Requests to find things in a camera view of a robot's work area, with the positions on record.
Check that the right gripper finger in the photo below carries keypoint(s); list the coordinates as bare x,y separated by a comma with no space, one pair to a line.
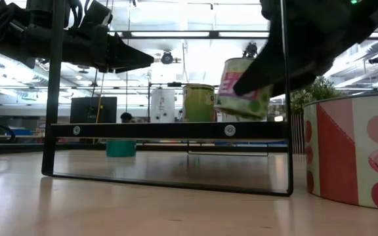
294,85
261,72

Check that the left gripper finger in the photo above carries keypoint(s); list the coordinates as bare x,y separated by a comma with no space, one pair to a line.
126,69
123,54

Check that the green dotted peas can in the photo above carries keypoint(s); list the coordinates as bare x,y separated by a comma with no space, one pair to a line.
251,106

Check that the green oranges tin can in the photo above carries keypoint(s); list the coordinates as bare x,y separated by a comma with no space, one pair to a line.
197,105

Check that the teal tin can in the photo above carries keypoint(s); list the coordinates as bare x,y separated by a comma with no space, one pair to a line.
120,149

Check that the diced tomatoes can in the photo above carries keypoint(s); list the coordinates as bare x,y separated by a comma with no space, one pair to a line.
340,157

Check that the silver round shelf bolt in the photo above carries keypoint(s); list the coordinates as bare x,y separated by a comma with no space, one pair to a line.
230,130
76,130

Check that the black metal shelf, wooden board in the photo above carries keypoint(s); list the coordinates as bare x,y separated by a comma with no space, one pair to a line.
159,130

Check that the dark ceiling discs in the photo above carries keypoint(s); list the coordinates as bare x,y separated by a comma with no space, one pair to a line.
83,67

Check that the green potted plant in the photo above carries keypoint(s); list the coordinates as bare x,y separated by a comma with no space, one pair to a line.
317,90

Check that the round black ceiling fixture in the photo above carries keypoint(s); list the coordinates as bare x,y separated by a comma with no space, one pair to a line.
167,58

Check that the person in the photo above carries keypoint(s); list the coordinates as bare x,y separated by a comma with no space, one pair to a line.
126,117

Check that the white cylindrical tank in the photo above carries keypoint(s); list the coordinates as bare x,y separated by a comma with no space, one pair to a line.
162,105

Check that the black monitor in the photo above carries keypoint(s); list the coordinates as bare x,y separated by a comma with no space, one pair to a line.
84,109

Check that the small black ceiling fixture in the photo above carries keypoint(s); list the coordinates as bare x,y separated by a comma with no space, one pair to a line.
376,60

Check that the blue background bin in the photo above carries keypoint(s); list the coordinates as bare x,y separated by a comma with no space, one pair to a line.
21,132

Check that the black ceiling camera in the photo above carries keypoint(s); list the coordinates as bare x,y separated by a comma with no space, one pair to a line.
250,50

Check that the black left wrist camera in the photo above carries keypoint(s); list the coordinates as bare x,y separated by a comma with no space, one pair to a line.
97,13

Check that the black overhead frame bar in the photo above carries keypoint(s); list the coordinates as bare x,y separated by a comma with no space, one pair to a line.
176,37

